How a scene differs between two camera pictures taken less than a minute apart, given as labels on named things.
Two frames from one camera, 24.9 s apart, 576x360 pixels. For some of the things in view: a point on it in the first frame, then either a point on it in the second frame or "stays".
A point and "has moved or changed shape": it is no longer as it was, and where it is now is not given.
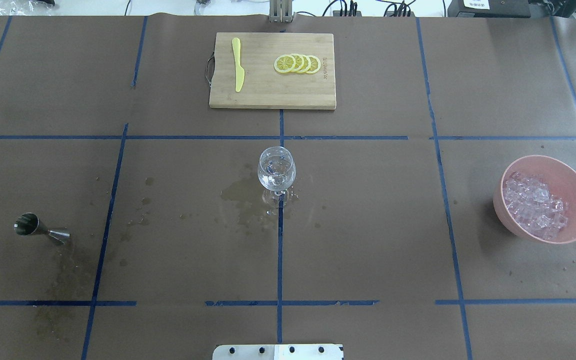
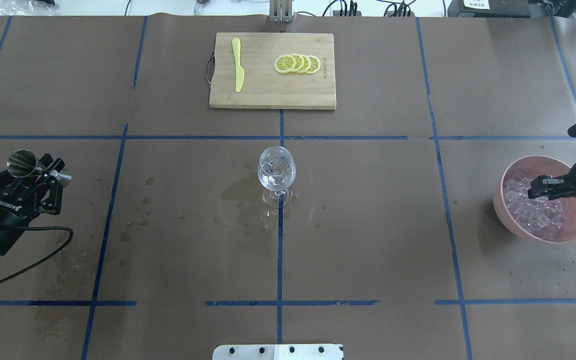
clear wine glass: (276, 170) stays
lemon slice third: (307, 63) stays
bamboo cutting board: (264, 86) stays
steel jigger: (27, 224) has moved or changed shape
